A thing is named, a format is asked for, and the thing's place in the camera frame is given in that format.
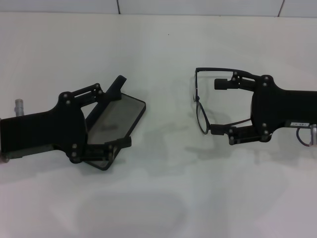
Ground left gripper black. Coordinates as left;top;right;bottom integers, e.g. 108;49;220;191
0;83;132;165

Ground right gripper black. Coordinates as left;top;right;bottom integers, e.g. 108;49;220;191
210;71;317;146

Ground black glasses case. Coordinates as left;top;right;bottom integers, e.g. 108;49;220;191
84;75;147;172

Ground black glasses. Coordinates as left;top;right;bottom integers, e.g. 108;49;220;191
192;67;258;136

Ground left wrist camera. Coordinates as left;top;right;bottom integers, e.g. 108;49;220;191
0;143;59;163

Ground left arm connector cable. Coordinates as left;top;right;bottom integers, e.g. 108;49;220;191
14;99;25;117

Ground arm connector cable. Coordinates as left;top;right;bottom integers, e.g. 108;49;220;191
296;123;317;149
14;99;25;117

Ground right arm connector cable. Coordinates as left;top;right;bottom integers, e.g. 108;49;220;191
296;123;317;149

